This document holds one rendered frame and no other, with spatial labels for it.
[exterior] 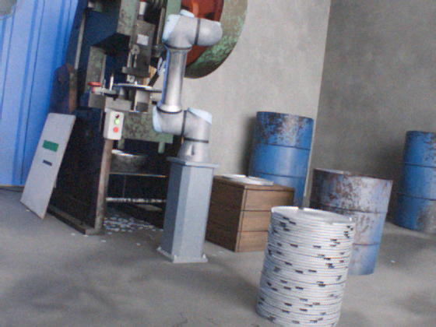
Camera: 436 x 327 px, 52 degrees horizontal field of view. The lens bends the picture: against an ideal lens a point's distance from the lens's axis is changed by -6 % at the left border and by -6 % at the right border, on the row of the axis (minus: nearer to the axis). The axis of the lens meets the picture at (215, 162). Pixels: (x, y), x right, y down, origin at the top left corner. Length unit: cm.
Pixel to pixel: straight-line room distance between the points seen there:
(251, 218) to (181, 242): 50
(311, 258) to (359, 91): 424
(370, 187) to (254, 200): 60
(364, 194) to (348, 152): 330
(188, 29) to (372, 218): 123
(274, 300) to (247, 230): 95
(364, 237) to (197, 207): 82
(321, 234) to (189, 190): 77
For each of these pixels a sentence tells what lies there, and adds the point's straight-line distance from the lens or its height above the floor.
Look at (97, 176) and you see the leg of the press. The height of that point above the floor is 29.
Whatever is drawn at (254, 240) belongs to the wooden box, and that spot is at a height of 6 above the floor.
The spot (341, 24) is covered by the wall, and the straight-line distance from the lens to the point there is 597.
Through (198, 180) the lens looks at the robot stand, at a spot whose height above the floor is 37.
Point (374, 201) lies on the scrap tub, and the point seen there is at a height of 37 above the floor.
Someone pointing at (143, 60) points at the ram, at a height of 95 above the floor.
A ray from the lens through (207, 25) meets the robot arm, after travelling 196.
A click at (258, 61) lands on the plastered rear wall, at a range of 511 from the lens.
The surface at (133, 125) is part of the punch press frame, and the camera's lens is 254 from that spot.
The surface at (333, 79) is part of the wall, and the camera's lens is 584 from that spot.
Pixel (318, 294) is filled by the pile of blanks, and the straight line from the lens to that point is 156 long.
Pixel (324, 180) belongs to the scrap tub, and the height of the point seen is 43.
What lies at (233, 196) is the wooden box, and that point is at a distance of 245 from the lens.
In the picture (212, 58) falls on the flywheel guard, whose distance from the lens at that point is 281.
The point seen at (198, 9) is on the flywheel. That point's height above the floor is 134.
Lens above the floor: 57
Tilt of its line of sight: 3 degrees down
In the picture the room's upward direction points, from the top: 8 degrees clockwise
